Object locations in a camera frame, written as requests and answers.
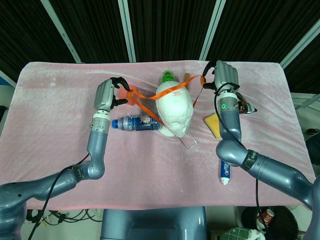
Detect grey-blue robot torso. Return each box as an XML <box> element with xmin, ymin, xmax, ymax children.
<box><xmin>99</xmin><ymin>206</ymin><xmax>208</xmax><ymax>240</ymax></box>

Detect white frame pole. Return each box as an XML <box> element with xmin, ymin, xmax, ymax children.
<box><xmin>199</xmin><ymin>0</ymin><xmax>227</xmax><ymax>61</ymax></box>
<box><xmin>279</xmin><ymin>19</ymin><xmax>320</xmax><ymax>68</ymax></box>
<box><xmin>41</xmin><ymin>0</ymin><xmax>82</xmax><ymax>63</ymax></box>
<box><xmin>118</xmin><ymin>0</ymin><xmax>137</xmax><ymax>63</ymax></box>

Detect brown snack packet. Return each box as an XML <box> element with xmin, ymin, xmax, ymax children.
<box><xmin>236</xmin><ymin>91</ymin><xmax>259</xmax><ymax>115</ymax></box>

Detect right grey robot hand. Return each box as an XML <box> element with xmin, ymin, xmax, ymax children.
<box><xmin>201</xmin><ymin>59</ymin><xmax>240</xmax><ymax>94</ymax></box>

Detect green capped bottle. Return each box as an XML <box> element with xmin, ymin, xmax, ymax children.
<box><xmin>161</xmin><ymin>70</ymin><xmax>176</xmax><ymax>84</ymax></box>

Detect orange lanyard strap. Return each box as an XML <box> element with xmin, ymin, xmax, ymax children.
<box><xmin>126</xmin><ymin>74</ymin><xmax>207</xmax><ymax>127</ymax></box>

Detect blue plastic drink bottle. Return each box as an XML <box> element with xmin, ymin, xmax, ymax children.
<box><xmin>111</xmin><ymin>113</ymin><xmax>164</xmax><ymax>132</ymax></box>

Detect white foam mannequin head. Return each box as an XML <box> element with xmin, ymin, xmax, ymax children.
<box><xmin>155</xmin><ymin>82</ymin><xmax>194</xmax><ymax>138</ymax></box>

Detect pink plush table cloth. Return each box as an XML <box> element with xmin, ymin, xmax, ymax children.
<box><xmin>0</xmin><ymin>60</ymin><xmax>320</xmax><ymax>211</ymax></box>

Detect red paper cup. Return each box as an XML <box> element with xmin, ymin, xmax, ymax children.
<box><xmin>257</xmin><ymin>209</ymin><xmax>275</xmax><ymax>230</ymax></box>

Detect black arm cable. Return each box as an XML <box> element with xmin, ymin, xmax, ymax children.
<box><xmin>27</xmin><ymin>153</ymin><xmax>91</xmax><ymax>240</ymax></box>
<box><xmin>213</xmin><ymin>83</ymin><xmax>262</xmax><ymax>226</ymax></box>

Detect blue white toothpaste tube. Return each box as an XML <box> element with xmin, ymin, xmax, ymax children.
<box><xmin>219</xmin><ymin>159</ymin><xmax>232</xmax><ymax>186</ymax></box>

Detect red foam cube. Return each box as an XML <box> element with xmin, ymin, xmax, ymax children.
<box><xmin>117</xmin><ymin>84</ymin><xmax>139</xmax><ymax>106</ymax></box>

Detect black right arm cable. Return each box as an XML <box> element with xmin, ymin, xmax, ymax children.
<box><xmin>213</xmin><ymin>83</ymin><xmax>262</xmax><ymax>226</ymax></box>

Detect black floor cables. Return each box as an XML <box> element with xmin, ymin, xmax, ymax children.
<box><xmin>26</xmin><ymin>208</ymin><xmax>103</xmax><ymax>226</ymax></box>

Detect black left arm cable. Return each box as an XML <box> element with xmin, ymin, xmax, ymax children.
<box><xmin>27</xmin><ymin>153</ymin><xmax>91</xmax><ymax>240</ymax></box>

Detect yellow sponge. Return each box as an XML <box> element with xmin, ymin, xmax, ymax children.
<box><xmin>203</xmin><ymin>112</ymin><xmax>222</xmax><ymax>139</ymax></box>

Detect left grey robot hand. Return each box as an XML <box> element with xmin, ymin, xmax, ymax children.
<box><xmin>92</xmin><ymin>76</ymin><xmax>132</xmax><ymax>112</ymax></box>

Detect black curtain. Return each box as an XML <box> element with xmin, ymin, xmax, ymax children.
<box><xmin>0</xmin><ymin>0</ymin><xmax>320</xmax><ymax>95</ymax></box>

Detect clear plastic badge holder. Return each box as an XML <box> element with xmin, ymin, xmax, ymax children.
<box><xmin>176</xmin><ymin>131</ymin><xmax>198</xmax><ymax>152</ymax></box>

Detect black waste bag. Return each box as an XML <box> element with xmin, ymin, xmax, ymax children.
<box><xmin>241</xmin><ymin>206</ymin><xmax>300</xmax><ymax>240</ymax></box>

